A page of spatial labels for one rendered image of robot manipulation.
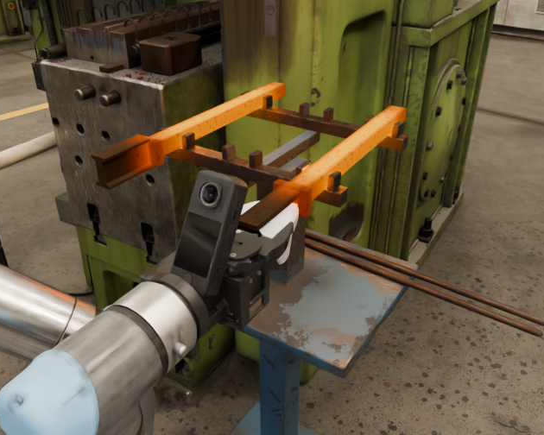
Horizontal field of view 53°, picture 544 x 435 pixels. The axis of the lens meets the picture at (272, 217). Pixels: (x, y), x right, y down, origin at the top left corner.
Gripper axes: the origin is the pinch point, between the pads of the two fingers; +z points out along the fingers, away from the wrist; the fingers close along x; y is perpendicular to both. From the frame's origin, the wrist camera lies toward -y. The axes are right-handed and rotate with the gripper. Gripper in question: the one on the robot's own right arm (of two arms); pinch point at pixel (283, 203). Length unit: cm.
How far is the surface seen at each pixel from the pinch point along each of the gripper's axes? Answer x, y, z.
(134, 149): -23.9, -0.9, 0.5
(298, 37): -29, -5, 55
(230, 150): -14.0, 0.0, 8.9
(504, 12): -81, 71, 580
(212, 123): -22.7, 0.2, 16.3
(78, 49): -80, 1, 39
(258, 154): -9.4, -0.4, 9.2
